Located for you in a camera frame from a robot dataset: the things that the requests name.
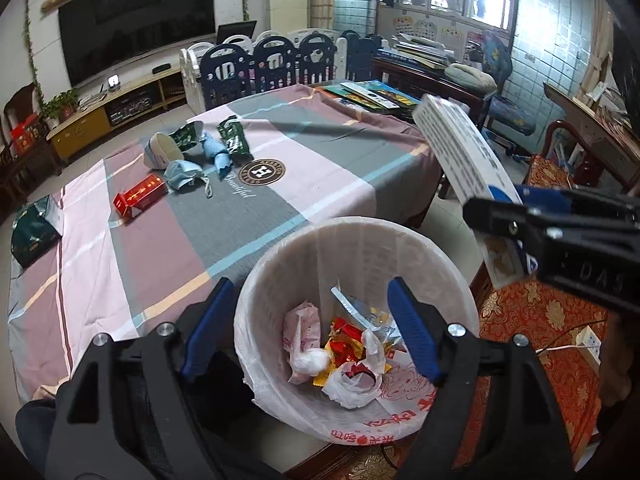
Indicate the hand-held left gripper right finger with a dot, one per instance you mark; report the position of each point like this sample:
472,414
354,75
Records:
415,330

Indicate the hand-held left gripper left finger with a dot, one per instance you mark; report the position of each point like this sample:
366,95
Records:
207,330

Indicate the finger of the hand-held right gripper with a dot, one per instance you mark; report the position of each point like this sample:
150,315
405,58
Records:
505,220
550,199

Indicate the silver foil wrapper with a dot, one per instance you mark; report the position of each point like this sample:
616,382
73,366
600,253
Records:
360,315

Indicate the white plastic trash basket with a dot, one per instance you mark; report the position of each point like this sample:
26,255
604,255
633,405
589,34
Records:
450,280

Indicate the red snack wrapper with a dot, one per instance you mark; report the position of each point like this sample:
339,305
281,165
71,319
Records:
345,327

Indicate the white waste bin with bag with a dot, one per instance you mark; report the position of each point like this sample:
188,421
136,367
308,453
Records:
400,410

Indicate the white blue medicine box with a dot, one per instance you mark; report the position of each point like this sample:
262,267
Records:
460,150

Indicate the pink wrapper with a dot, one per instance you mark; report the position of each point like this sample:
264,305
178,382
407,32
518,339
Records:
302,330

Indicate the white paper ball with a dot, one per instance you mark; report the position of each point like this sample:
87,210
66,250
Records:
310,362

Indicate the red cigarette box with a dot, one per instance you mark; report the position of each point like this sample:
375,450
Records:
140,197

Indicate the blue face mask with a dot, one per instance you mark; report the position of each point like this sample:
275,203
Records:
185,177

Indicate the light blue wrapper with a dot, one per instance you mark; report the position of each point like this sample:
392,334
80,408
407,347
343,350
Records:
217,157

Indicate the blue striped paper cup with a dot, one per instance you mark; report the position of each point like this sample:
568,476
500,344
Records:
160,152

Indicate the large green wrapper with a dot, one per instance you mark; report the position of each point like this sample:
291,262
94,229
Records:
234,137

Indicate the small green wrapper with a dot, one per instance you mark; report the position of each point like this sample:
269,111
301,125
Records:
185,136

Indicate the carved wooden armchair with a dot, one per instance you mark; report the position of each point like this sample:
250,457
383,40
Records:
550,170

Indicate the white power strip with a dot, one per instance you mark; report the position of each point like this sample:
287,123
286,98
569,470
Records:
587,345

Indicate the wooden side desk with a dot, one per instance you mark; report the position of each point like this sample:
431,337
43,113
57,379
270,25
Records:
595,125

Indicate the red gold patterned cushion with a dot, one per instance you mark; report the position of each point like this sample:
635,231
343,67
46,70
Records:
525,320

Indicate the blue child chair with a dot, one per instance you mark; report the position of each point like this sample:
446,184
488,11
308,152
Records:
505,110

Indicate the grey cushion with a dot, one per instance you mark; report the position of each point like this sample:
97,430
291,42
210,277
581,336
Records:
470,76

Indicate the light wooden seat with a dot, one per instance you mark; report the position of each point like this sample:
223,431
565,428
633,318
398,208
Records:
320,455

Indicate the dark wooden side table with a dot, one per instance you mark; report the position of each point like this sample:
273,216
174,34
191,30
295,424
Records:
425,80

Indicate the yellow green picture book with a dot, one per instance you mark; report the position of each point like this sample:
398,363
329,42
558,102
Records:
395,94

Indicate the stack of books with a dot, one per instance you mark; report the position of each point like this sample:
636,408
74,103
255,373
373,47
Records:
415,50

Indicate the plaid tablecloth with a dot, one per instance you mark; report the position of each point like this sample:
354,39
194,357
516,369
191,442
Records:
320,160

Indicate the green tissue pack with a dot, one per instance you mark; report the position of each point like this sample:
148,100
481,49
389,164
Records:
35,230

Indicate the black audio amplifier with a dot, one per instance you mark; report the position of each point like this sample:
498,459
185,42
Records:
127,110

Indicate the wooden television cabinet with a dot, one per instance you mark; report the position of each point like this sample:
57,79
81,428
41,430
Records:
82,130

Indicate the small white clock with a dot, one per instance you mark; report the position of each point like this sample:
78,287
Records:
114,83

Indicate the red gift box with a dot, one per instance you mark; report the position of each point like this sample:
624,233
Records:
27,135

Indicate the black set-top box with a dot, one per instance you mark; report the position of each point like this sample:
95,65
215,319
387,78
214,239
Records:
160,68

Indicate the potted green plant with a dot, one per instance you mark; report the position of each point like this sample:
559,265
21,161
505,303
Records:
60,107

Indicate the blue white playpen fence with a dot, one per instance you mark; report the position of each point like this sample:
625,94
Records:
270,65

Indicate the dark wooden chair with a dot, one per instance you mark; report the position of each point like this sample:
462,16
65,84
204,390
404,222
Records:
22,105

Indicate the black monitor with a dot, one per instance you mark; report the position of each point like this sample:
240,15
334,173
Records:
236,32

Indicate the black flat television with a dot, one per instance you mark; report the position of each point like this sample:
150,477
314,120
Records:
135,20

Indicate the pink wall poster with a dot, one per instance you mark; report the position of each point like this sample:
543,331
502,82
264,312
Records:
476,44

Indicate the children wall chart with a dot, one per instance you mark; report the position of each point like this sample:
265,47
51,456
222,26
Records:
452,36
403,25
427,31

